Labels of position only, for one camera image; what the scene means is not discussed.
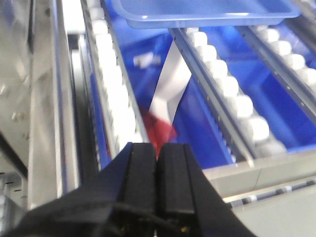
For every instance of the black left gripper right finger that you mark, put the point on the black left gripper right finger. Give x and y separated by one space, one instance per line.
188 201

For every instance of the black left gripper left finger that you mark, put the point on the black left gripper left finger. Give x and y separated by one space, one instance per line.
118 202

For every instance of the blue plastic tray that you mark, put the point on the blue plastic tray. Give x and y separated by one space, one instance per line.
158 14

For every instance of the red packet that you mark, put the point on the red packet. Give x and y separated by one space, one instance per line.
159 132

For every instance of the left white roller track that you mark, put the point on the left white roller track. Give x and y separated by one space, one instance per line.
122 119

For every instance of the white roller track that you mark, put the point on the white roller track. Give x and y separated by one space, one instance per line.
122 119
246 134
289 68

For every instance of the middle white roller track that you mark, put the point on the middle white roller track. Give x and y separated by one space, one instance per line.
246 134

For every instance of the blue bin under rollers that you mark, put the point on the blue bin under rollers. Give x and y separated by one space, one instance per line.
194 122

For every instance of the right white roller track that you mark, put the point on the right white roller track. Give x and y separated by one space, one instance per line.
289 68

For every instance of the aluminium shelf frame post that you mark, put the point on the aluminium shelf frame post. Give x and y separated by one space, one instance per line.
37 111

